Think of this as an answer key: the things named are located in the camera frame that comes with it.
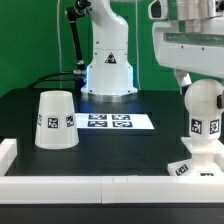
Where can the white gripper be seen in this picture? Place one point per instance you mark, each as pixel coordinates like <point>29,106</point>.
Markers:
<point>201,53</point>

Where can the white lamp bulb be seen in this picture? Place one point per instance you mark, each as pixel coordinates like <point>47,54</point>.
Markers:
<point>204,114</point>

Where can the white lamp base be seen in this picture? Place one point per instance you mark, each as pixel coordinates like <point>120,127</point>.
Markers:
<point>202,162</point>

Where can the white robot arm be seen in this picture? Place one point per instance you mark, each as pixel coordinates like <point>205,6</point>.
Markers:
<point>109,75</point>

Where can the white lamp shade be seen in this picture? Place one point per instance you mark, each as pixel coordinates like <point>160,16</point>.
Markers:
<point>56,123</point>

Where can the white marker sheet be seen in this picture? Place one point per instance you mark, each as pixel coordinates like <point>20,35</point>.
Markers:
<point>113,121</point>

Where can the white camera module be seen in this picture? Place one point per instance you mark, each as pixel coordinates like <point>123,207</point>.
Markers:
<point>158,10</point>

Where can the white front border wall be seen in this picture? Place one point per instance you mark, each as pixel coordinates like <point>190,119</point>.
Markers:
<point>110,190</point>

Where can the white border wall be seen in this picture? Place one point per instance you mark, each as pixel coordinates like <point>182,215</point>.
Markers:
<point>110,190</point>
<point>8,152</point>

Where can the white left border wall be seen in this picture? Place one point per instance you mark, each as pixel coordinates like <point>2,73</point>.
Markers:
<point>8,152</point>

